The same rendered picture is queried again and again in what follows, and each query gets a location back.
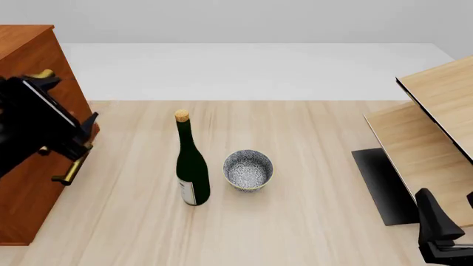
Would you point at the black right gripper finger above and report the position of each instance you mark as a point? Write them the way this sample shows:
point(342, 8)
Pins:
point(470, 200)
point(436, 216)

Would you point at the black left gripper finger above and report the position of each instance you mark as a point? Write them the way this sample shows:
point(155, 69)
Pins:
point(46, 81)
point(88, 124)

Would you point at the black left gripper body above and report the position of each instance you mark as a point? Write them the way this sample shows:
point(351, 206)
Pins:
point(48, 119)

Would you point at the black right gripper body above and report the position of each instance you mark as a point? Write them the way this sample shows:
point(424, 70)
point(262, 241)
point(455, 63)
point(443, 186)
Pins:
point(447, 250)

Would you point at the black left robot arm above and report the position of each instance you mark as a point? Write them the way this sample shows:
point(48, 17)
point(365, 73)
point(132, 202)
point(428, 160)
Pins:
point(11, 144)

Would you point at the red-brown wooden cabinet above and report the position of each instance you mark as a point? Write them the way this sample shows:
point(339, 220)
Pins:
point(26, 44)

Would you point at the pale wooden two-tier shelf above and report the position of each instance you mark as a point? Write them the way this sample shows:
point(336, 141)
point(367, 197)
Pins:
point(432, 130)

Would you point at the pale cork stopper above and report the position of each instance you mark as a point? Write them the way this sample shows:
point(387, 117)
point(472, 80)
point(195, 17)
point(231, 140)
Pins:
point(182, 114)

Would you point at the dark green wine bottle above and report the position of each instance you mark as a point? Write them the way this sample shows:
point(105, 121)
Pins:
point(192, 171)

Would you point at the blue-white patterned bowl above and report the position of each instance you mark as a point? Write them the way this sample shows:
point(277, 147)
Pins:
point(247, 170)

